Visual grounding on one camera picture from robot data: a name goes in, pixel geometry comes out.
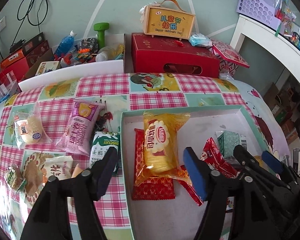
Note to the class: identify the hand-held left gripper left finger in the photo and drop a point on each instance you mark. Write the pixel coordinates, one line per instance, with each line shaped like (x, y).
(105, 175)

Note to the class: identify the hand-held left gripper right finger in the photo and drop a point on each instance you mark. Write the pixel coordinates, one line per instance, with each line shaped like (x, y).
(196, 175)

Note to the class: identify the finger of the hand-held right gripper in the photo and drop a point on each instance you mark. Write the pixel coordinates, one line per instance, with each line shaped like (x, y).
(272, 161)
(247, 162)

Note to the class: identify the large red rice cracker packet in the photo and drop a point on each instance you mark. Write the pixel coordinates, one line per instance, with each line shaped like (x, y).
(215, 160)

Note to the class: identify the green foil snack packet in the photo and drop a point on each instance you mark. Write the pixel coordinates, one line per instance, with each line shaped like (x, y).
(227, 142)

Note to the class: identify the green white biscuit packet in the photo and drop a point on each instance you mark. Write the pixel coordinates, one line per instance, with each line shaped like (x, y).
(102, 142)

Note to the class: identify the red patterned cake packet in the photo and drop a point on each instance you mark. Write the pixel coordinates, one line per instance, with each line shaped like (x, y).
(152, 190)

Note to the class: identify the beige cracker packet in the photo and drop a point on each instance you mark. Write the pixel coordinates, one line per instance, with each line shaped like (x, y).
(57, 167)

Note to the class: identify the yellow soft bread packet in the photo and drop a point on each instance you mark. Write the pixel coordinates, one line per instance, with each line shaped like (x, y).
(157, 145)

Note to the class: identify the pink swiss roll packet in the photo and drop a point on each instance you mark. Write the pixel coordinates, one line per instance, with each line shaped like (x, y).
(80, 127)

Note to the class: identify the teal cardboard tray box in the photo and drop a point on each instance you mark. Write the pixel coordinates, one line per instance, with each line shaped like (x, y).
(207, 122)

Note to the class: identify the clear-wrapped round bun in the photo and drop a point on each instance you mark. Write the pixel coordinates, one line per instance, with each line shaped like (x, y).
(30, 130)

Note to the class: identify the small green cake packet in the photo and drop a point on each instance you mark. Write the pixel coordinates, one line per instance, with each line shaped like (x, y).
(13, 177)

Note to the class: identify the brown cardboard box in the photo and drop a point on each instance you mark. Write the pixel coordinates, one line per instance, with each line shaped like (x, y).
(275, 97)

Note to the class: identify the long white cardboard box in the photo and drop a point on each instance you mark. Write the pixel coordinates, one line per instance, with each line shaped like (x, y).
(95, 71)

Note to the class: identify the red patterned box lid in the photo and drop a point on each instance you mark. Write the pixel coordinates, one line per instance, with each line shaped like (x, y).
(230, 57)

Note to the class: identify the small white green box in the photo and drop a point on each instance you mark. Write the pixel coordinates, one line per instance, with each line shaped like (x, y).
(47, 68)

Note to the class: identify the clear plastic bottle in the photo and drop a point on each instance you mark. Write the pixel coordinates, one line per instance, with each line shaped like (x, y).
(105, 53)

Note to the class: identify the red gift box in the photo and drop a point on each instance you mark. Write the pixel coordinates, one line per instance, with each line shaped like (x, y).
(172, 55)

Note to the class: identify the flat blue packet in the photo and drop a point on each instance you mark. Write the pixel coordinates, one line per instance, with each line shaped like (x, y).
(2, 100)

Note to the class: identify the colourful toy pile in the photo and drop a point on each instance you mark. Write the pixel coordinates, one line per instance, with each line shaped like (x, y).
(87, 48)

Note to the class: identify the white shelf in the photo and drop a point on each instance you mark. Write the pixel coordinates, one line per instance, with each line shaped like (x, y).
(260, 32)

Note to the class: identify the blue wet wipes pack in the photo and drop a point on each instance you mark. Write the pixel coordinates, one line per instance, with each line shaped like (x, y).
(200, 40)

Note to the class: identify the clear plastic box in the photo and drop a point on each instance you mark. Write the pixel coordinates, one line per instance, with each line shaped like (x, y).
(7, 85)

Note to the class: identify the blue plastic bottle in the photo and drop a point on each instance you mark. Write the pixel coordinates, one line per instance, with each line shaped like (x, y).
(65, 45)

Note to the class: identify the colourful shelf clutter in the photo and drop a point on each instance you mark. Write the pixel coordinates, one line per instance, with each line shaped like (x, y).
(292, 25)

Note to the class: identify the green dumbbell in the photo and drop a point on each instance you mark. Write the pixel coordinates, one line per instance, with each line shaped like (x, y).
(101, 35)

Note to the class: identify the dark brown printed boxes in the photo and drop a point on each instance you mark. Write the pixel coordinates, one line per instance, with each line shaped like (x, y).
(36, 47)

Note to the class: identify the orange carton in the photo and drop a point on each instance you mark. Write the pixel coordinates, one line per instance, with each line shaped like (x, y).
(12, 60)

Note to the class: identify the yellow wooden handbag box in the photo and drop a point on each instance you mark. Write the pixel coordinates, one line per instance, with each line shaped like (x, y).
(170, 20)

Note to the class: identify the black power adapter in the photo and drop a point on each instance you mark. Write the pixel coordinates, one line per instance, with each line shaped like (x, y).
(17, 44)

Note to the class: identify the purple perforated basket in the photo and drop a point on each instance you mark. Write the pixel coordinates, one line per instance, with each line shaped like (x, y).
(257, 2)

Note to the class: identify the white wall socket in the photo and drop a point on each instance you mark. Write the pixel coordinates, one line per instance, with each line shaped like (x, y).
(0, 25)

